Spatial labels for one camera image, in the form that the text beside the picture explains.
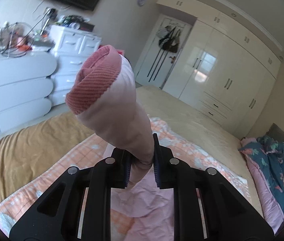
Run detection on pink quilted padded jacket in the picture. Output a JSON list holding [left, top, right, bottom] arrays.
[[66, 45, 174, 240]]

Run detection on white bedroom door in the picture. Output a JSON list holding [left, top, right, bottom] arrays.
[[134, 14, 196, 89]]

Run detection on blue and pink floral duvet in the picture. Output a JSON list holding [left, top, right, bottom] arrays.
[[238, 135, 284, 233]]

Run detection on tan bed sheet mattress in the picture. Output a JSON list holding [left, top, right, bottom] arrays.
[[0, 87, 262, 210]]

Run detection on white curved-front dresser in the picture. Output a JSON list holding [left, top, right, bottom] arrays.
[[0, 52, 57, 135]]

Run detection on glossy cream built-in wardrobe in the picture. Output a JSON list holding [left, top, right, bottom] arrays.
[[158, 0, 281, 138]]

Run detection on white drawer chest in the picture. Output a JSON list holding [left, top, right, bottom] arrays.
[[49, 25, 102, 106]]

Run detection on bags hanging on door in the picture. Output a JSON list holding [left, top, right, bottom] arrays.
[[157, 25, 182, 53]]

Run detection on clutter on dresser top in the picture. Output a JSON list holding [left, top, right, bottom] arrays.
[[0, 8, 102, 58]]

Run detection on round lavender wall clock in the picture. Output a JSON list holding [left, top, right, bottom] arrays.
[[137, 0, 146, 7]]

